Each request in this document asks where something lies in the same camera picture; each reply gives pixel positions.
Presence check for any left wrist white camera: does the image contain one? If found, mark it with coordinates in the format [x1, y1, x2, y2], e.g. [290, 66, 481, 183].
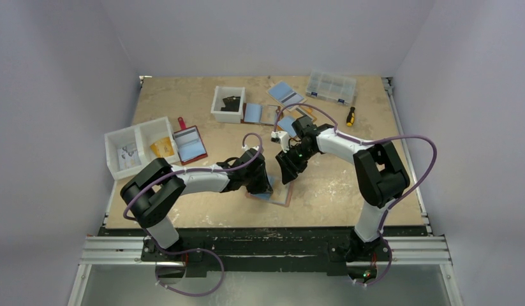
[242, 145, 263, 154]

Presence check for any clear plastic organizer box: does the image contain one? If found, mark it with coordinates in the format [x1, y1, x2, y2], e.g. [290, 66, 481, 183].
[306, 69, 357, 106]

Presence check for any printed card in bin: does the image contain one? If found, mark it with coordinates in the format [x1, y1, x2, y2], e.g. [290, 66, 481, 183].
[117, 143, 141, 171]

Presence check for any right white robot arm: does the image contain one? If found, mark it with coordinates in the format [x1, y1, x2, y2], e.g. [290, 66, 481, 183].
[271, 116, 410, 262]

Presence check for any pink card holder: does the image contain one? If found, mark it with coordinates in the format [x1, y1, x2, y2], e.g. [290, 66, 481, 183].
[246, 175, 293, 207]

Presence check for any yellow black screwdriver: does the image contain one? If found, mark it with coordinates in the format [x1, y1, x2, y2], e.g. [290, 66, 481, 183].
[346, 106, 356, 127]

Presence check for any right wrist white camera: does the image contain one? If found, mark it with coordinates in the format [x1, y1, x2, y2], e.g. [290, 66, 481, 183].
[270, 131, 290, 153]

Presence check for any aluminium frame rail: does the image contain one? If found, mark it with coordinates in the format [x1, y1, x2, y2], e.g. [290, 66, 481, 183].
[68, 237, 463, 305]

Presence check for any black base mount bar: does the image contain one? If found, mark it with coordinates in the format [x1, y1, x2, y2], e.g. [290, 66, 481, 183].
[98, 226, 428, 279]

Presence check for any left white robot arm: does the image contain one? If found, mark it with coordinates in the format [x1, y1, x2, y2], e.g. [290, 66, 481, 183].
[120, 148, 273, 261]

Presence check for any brown open card holder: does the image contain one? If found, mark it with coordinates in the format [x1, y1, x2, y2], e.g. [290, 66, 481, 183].
[241, 103, 283, 126]

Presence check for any wrist white camera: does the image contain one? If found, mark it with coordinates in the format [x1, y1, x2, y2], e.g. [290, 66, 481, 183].
[270, 131, 290, 153]
[242, 145, 263, 154]

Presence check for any white card holder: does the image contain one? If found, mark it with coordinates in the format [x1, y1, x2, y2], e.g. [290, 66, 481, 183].
[267, 81, 307, 112]

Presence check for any small white square box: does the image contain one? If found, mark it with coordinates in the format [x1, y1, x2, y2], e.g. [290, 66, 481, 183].
[211, 86, 246, 124]

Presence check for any orange card in bin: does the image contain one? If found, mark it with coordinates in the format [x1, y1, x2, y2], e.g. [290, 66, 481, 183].
[150, 137, 175, 158]

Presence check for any orange card holder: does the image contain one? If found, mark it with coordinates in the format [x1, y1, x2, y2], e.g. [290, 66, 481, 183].
[277, 106, 317, 138]

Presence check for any white two-compartment bin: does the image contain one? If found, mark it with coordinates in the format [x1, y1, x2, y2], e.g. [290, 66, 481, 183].
[104, 117, 180, 181]

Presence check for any red card holder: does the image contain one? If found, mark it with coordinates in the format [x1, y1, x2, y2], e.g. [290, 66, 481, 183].
[172, 117, 208, 165]

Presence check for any black object in box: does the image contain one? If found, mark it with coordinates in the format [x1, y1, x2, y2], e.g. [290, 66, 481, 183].
[221, 96, 241, 112]

